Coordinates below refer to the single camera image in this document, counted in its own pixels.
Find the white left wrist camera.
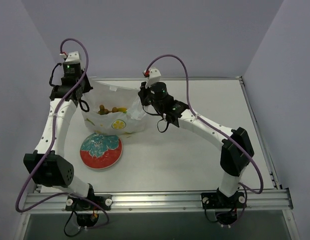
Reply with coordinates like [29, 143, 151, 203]
[59, 51, 81, 64]

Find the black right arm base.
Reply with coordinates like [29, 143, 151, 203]
[201, 190, 248, 229]

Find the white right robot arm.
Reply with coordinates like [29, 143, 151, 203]
[138, 81, 254, 207]

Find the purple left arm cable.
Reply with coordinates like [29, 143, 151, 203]
[14, 38, 110, 230]

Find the yellow fake mango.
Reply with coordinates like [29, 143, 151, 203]
[117, 107, 127, 113]

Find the red and teal plate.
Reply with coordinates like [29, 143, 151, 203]
[80, 133, 123, 170]

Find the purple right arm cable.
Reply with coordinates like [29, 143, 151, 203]
[146, 54, 264, 223]

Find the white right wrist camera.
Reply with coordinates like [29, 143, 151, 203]
[143, 67, 161, 88]

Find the fake longan bunch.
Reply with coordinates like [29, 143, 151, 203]
[98, 104, 118, 115]

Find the white plastic bag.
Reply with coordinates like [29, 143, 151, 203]
[82, 80, 147, 135]

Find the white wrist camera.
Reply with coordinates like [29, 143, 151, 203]
[143, 67, 161, 88]
[59, 51, 81, 64]

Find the aluminium front rail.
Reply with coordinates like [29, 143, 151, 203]
[24, 189, 293, 214]

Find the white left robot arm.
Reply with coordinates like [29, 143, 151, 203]
[23, 62, 96, 210]

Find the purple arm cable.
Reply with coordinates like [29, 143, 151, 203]
[14, 38, 110, 230]
[146, 54, 264, 223]

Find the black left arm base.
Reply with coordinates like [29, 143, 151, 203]
[65, 194, 113, 229]

